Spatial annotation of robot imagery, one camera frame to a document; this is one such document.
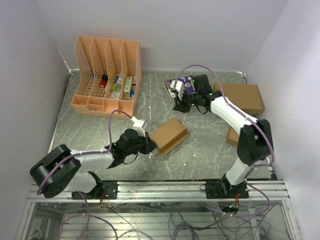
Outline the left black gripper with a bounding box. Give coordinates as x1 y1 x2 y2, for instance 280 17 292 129
124 130 158 156

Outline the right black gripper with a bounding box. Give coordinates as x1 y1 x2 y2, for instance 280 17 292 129
172 89 201 114

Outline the brown cardboard box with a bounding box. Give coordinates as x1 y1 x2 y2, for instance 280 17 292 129
149 117 190 157

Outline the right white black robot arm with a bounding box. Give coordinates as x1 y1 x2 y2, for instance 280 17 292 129
170 74 274 198

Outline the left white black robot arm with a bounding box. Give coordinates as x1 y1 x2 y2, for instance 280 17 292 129
29 128 156 199

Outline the small folded cardboard box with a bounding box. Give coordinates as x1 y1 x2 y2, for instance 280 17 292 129
225 127 240 147

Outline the large folded cardboard box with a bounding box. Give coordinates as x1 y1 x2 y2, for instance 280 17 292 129
222 82 265 115

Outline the purple book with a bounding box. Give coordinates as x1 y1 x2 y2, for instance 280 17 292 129
163 75 196 99

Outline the white green carton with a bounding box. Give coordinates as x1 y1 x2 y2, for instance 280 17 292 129
123 76 133 98

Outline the green cube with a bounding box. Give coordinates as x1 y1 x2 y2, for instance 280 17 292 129
111 85 117 92

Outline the red black bottle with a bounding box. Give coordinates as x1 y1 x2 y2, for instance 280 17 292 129
99 74 109 88

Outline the pink plastic file organizer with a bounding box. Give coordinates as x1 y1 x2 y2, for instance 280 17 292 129
71 35 142 118

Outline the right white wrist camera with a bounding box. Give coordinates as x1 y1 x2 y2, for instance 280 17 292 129
170 80 185 100

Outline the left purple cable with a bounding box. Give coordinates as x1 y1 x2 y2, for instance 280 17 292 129
36 109 133 196

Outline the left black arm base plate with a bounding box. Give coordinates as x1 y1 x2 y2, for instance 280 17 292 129
83 181 118 200

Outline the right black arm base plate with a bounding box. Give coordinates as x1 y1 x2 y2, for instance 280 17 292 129
199 180 249 199

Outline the aluminium rail frame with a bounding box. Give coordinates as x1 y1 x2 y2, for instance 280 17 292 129
15 179 302 240

